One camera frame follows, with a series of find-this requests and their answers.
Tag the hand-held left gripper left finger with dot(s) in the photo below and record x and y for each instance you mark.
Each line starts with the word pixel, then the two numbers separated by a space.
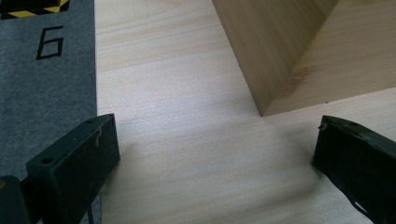
pixel 73 168

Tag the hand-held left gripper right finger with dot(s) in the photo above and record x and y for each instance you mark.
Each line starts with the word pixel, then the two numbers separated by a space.
pixel 358 165

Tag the wooden box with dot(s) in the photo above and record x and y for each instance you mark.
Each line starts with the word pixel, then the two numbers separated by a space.
pixel 305 46

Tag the yellow and black hazard tape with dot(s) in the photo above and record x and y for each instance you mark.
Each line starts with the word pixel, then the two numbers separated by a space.
pixel 32 7

